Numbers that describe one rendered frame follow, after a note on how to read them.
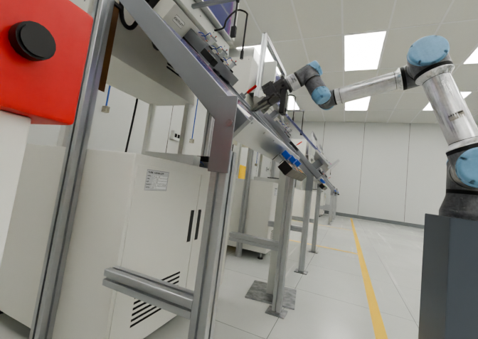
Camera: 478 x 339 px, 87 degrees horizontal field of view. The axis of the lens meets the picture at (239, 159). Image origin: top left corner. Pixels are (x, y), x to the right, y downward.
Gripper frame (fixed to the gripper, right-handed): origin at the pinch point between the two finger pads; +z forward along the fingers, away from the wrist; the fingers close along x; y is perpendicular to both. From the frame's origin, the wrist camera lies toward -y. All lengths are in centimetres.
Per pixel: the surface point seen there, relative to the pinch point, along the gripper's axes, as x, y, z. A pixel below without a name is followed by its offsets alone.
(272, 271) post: -28, -74, 33
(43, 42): 96, -26, 2
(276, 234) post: -28, -58, 23
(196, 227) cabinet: 23, -42, 37
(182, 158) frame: 26.0, -14.8, 31.2
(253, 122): 57, -30, -8
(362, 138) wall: -749, 89, -146
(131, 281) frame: 64, -53, 33
